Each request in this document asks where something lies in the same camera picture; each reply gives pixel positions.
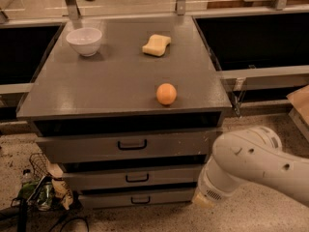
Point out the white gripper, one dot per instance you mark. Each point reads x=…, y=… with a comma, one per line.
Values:
x=209, y=191

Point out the grey bottom drawer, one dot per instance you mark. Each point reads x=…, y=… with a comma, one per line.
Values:
x=136, y=198

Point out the grey drawer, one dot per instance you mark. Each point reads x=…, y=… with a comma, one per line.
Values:
x=133, y=177
x=126, y=146
x=136, y=198

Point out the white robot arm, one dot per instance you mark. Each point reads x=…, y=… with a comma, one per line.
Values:
x=253, y=155

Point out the grey middle drawer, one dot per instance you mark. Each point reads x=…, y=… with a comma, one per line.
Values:
x=133, y=177

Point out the grey top drawer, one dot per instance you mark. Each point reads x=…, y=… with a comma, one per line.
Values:
x=126, y=146

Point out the grey drawer cabinet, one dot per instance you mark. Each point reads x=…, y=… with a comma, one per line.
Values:
x=114, y=91

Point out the orange fruit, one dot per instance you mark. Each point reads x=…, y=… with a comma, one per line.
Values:
x=166, y=94

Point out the tan paper snack bag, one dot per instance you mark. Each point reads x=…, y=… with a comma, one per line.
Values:
x=62, y=190

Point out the brown cardboard box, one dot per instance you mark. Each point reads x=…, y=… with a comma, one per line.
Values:
x=300, y=101

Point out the green snack bag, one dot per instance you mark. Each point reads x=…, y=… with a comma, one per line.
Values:
x=36, y=194

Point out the yellow sponge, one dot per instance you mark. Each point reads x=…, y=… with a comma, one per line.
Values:
x=156, y=45

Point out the clear plastic bottle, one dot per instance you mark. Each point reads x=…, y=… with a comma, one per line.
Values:
x=27, y=179

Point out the white bowl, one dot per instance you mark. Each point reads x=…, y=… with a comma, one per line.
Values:
x=85, y=41

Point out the black wire basket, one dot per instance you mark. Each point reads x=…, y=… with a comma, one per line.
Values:
x=38, y=162

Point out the metal bracket left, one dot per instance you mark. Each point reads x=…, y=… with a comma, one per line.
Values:
x=73, y=10

